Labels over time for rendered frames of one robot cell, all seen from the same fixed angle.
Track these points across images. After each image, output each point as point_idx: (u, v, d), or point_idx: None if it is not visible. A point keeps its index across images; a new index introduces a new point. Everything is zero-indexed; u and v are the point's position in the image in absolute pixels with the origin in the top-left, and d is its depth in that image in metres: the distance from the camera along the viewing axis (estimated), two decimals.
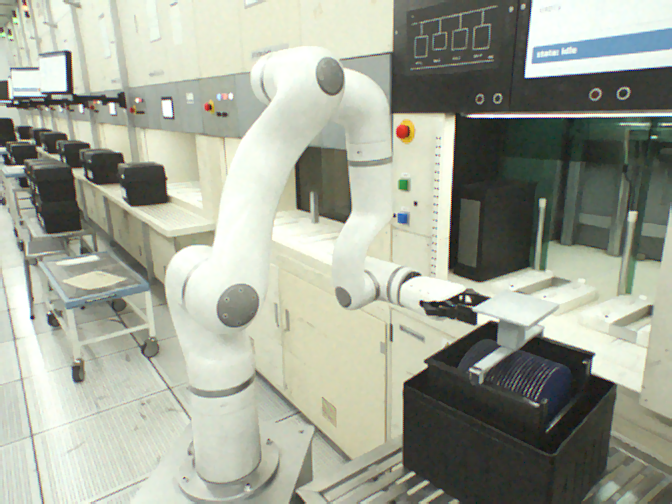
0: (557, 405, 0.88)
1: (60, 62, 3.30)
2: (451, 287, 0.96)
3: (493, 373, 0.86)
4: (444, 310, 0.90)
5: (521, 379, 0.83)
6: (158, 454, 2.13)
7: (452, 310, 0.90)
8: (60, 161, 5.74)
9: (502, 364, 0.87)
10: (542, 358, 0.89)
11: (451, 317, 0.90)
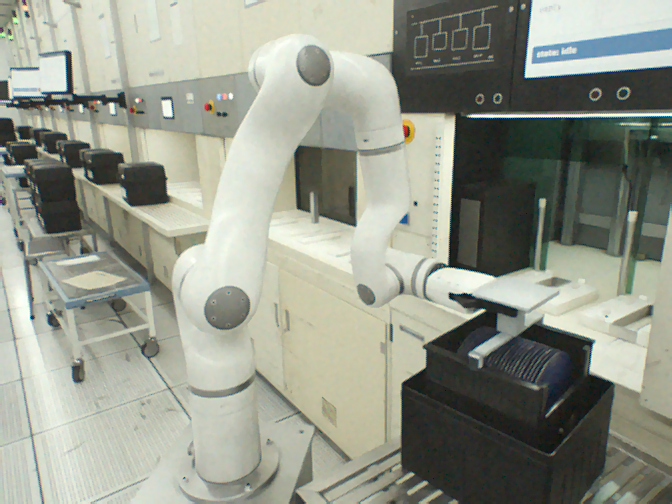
0: (556, 392, 0.87)
1: (60, 62, 3.30)
2: (481, 279, 0.91)
3: (492, 359, 0.85)
4: (481, 301, 0.85)
5: (521, 364, 0.82)
6: (158, 454, 2.13)
7: (490, 301, 0.85)
8: (60, 161, 5.74)
9: (501, 350, 0.86)
10: (541, 344, 0.88)
11: (489, 309, 0.85)
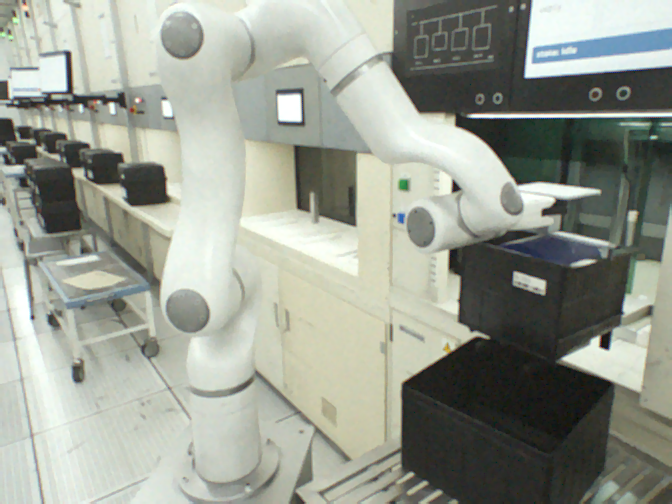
0: None
1: (60, 62, 3.30)
2: (519, 192, 0.87)
3: None
4: (557, 205, 0.85)
5: (582, 246, 0.91)
6: (158, 454, 2.13)
7: (558, 202, 0.86)
8: (60, 161, 5.74)
9: (559, 247, 0.90)
10: None
11: None
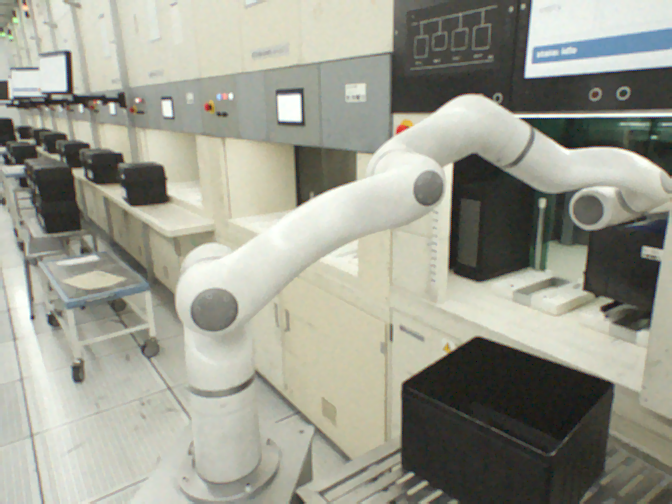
0: None
1: (60, 62, 3.30)
2: None
3: None
4: None
5: None
6: (158, 454, 2.13)
7: None
8: (60, 161, 5.74)
9: None
10: None
11: None
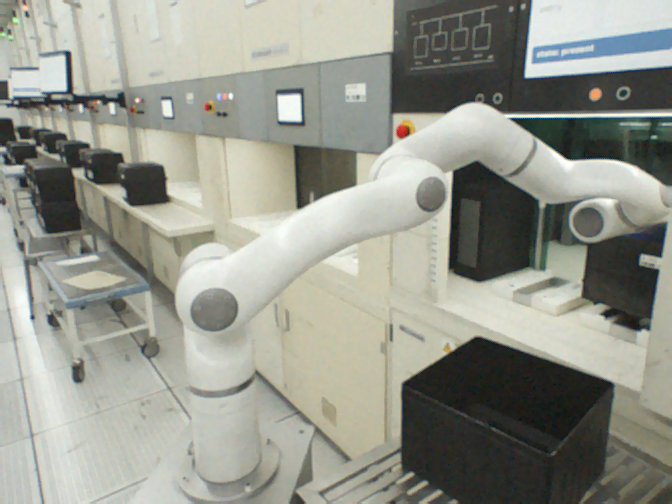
0: None
1: (60, 62, 3.30)
2: None
3: None
4: None
5: None
6: (158, 454, 2.13)
7: None
8: (60, 161, 5.74)
9: None
10: (647, 227, 1.24)
11: None
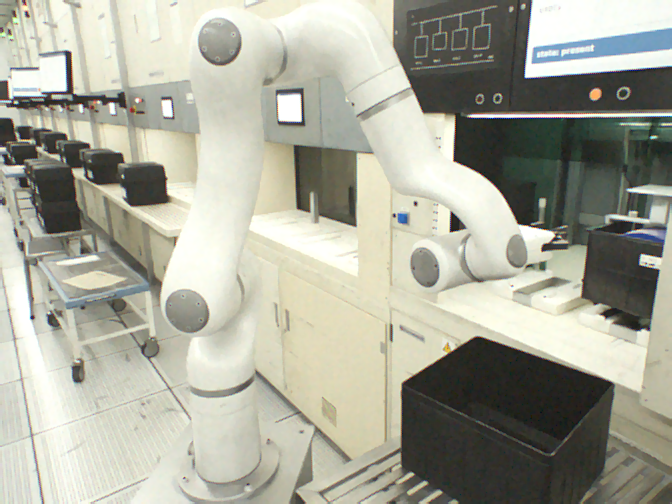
0: None
1: (60, 62, 3.30)
2: (519, 226, 0.88)
3: None
4: (558, 239, 0.86)
5: None
6: (158, 454, 2.13)
7: (559, 236, 0.87)
8: (60, 161, 5.74)
9: None
10: (647, 227, 1.24)
11: None
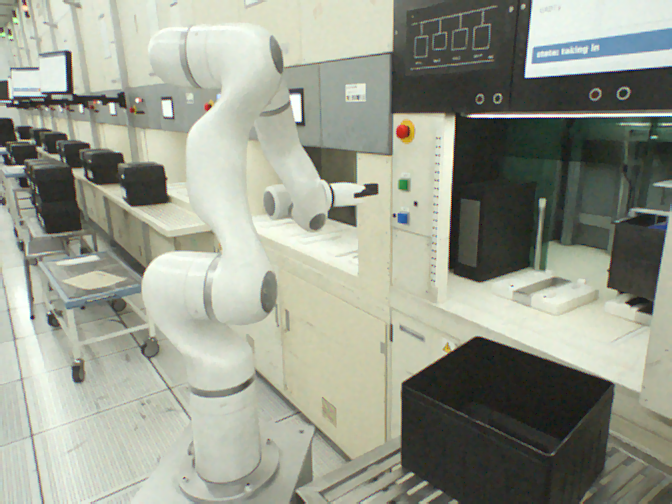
0: None
1: (60, 62, 3.30)
2: (348, 183, 1.33)
3: None
4: (365, 190, 1.32)
5: None
6: (158, 454, 2.13)
7: (368, 189, 1.33)
8: (60, 161, 5.74)
9: None
10: None
11: None
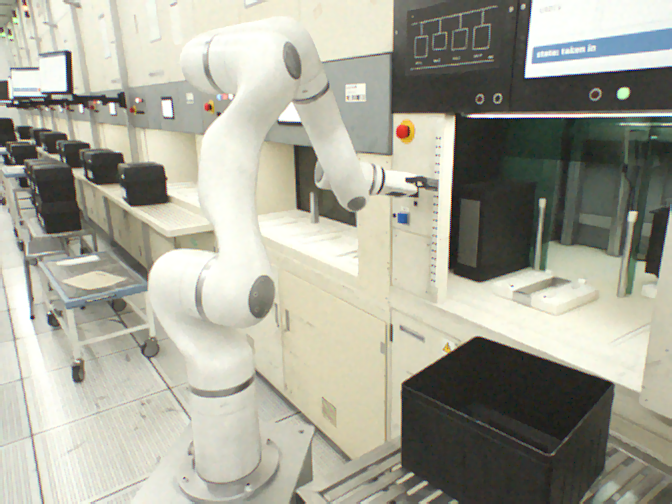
0: None
1: (60, 62, 3.30)
2: None
3: None
4: (426, 179, 1.27)
5: None
6: (158, 454, 2.13)
7: (427, 180, 1.29)
8: (60, 161, 5.74)
9: None
10: None
11: (426, 185, 1.28)
